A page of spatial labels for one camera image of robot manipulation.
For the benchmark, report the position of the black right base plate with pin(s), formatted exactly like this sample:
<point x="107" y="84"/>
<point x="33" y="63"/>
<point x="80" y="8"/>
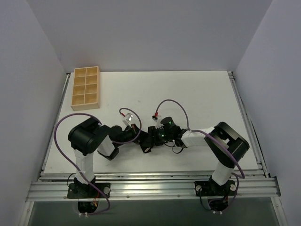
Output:
<point x="211" y="189"/>

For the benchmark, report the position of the black underwear with beige waistband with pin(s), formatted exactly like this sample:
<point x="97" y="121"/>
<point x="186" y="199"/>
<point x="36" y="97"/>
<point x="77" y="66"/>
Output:
<point x="145" y="141"/>

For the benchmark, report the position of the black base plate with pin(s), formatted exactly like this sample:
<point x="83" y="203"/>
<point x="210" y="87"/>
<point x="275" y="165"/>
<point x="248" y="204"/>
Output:
<point x="77" y="190"/>
<point x="211" y="189"/>

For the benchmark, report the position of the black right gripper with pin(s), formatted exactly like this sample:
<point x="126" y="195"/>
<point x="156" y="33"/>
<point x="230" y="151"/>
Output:
<point x="153" y="135"/>

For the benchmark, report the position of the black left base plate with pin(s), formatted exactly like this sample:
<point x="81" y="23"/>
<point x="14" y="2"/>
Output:
<point x="77" y="190"/>

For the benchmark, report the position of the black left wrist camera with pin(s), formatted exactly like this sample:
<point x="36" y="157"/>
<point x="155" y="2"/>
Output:
<point x="127" y="118"/>

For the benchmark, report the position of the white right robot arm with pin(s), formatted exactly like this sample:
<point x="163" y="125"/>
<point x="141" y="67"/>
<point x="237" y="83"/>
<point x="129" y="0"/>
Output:
<point x="227" y="145"/>

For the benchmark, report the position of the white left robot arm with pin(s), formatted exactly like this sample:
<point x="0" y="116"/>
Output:
<point x="90" y="136"/>

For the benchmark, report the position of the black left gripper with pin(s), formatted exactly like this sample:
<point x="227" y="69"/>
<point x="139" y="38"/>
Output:
<point x="138" y="135"/>

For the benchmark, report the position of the wooden compartment tray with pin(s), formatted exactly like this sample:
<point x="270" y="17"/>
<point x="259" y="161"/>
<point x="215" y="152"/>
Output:
<point x="86" y="89"/>

